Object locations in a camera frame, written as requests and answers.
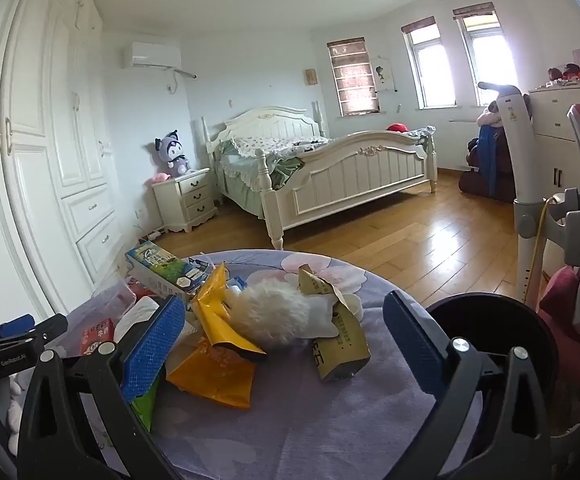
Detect green packet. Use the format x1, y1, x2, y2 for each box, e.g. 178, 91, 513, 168
130, 375, 163, 433

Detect red plush toys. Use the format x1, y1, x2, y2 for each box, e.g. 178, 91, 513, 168
547, 63, 580, 83

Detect clear plastic bag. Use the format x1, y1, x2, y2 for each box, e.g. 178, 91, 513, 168
67, 280, 138, 356

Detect white bed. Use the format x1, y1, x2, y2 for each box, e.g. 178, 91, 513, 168
201, 101, 438, 251

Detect narrow bright window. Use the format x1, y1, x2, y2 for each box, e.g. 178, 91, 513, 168
401, 16, 457, 110

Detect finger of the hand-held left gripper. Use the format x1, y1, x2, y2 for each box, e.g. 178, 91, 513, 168
0, 313, 69, 347

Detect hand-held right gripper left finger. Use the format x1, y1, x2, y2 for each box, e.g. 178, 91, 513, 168
17, 296, 187, 480

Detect white wardrobe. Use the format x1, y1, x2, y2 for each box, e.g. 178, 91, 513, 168
0, 0, 123, 333

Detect black trash bin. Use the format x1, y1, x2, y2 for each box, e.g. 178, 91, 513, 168
426, 294, 561, 480

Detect brown massage chair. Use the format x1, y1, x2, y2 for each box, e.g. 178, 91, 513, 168
459, 100, 516, 203

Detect small red white box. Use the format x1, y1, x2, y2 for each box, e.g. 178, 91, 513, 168
80, 317, 117, 358

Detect wide bright window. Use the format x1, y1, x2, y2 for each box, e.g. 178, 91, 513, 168
452, 2, 518, 107

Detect pink white clothes pile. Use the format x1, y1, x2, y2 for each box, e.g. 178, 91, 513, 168
476, 100, 503, 128

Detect wall scroll poster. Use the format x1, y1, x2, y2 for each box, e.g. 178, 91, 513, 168
372, 56, 397, 93

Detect orange plastic packet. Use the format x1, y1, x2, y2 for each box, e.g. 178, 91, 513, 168
166, 342, 257, 411

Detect window with brown blind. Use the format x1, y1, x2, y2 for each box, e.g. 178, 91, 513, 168
327, 37, 382, 117

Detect white dresser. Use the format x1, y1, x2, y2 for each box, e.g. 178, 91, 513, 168
527, 82, 580, 201

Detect white air conditioner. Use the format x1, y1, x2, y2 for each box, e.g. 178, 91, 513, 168
122, 41, 182, 69

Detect purple plush toy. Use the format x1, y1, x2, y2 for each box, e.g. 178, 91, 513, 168
154, 130, 192, 178

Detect white fluffy plush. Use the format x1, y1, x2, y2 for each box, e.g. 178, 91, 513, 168
230, 277, 363, 351

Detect white nightstand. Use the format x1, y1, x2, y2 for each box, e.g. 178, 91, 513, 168
151, 167, 218, 233

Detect blue green milk carton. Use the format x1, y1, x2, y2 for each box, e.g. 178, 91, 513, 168
125, 241, 216, 306

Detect yellow foil packet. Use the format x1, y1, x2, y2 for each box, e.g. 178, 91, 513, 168
190, 264, 267, 363

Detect white tissue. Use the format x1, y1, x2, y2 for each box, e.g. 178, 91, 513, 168
115, 296, 161, 341

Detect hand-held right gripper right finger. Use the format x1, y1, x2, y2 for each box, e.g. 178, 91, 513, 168
383, 290, 553, 480

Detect yellow cord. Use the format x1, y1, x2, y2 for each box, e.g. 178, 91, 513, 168
531, 197, 555, 307

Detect blue cloth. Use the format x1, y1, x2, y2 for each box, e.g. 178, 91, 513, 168
477, 124, 502, 198

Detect gold wrapper packet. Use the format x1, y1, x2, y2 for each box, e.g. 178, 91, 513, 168
297, 264, 371, 383

